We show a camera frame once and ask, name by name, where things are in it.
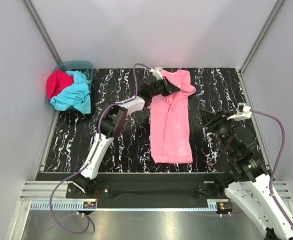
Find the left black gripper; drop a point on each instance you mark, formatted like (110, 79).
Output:
(170, 89)

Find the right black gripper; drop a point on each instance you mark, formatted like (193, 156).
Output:
(208, 117)

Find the pink t shirt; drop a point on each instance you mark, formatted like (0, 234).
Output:
(169, 122)

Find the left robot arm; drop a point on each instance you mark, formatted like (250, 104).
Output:
(112, 121)

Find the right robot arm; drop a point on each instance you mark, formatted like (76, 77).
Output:
(248, 184)

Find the teal plastic basket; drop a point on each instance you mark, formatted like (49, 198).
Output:
(84, 67)

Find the cyan t shirt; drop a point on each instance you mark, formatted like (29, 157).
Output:
(76, 96)

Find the red t shirt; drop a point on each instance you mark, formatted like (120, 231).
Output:
(57, 82)

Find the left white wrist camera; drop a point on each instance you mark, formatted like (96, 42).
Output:
(157, 72)

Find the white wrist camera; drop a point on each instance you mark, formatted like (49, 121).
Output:
(157, 72)
(243, 112)

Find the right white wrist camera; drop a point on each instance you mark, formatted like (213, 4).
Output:
(243, 112)

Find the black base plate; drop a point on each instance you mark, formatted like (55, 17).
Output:
(151, 190)

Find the right corner aluminium post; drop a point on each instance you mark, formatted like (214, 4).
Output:
(263, 32)

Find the corner aluminium post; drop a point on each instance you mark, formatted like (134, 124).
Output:
(263, 32)
(31, 9)

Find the left corner aluminium post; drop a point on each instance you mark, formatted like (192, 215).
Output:
(31, 9)

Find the aluminium frame rail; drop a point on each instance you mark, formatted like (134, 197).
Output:
(42, 190)

